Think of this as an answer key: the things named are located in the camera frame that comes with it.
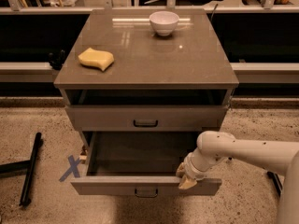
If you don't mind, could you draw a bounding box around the black clamp on rail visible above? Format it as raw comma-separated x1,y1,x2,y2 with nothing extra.
49,49,65,70

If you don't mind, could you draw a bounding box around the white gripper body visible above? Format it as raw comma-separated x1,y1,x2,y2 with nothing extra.
184,152,207,181

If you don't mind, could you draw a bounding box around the white ceramic bowl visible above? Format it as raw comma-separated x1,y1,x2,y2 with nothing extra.
149,11,179,36

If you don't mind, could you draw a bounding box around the grey top drawer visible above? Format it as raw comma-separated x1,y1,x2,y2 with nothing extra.
65,105,228,132

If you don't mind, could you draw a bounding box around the yellow sponge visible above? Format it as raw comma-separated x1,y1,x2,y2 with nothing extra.
78,48,114,72

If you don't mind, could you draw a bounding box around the grey drawer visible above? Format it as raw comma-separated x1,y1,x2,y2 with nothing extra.
65,105,228,132
71,132,221,198

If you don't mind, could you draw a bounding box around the black metal stand right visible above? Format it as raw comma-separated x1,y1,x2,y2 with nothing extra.
267,172,282,196

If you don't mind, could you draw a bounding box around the blue tape cross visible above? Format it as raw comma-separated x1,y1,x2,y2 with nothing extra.
59,156,80,182

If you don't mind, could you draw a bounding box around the grey drawer cabinet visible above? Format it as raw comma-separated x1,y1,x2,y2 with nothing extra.
53,8,240,161

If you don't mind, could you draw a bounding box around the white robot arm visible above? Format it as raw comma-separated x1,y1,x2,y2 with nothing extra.
176,131,299,224

